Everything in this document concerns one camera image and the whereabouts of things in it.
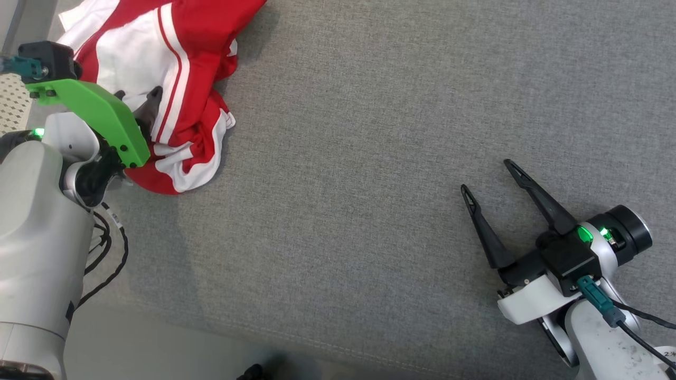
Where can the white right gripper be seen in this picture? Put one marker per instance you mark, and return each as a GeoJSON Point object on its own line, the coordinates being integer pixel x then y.
{"type": "Point", "coordinates": [533, 303]}

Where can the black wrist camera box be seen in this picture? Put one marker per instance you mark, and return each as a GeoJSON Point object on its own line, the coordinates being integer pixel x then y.
{"type": "Point", "coordinates": [570, 261]}
{"type": "Point", "coordinates": [50, 58]}

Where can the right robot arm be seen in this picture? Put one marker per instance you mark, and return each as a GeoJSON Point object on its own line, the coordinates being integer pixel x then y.
{"type": "Point", "coordinates": [602, 343]}

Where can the white perforated laundry basket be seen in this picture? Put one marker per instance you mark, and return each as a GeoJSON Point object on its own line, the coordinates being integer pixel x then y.
{"type": "Point", "coordinates": [13, 103]}

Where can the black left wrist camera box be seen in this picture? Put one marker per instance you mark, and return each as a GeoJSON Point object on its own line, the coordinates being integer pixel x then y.
{"type": "Point", "coordinates": [50, 58]}

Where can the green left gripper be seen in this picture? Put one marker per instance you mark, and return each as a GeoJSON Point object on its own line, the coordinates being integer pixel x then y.
{"type": "Point", "coordinates": [105, 113]}

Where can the red and white jersey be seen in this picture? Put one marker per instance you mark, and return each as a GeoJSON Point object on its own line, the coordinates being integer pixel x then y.
{"type": "Point", "coordinates": [195, 31]}

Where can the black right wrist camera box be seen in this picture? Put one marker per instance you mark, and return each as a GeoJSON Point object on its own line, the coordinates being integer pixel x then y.
{"type": "Point", "coordinates": [570, 261]}

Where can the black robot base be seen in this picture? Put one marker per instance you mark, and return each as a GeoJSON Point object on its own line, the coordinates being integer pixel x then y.
{"type": "Point", "coordinates": [252, 372]}

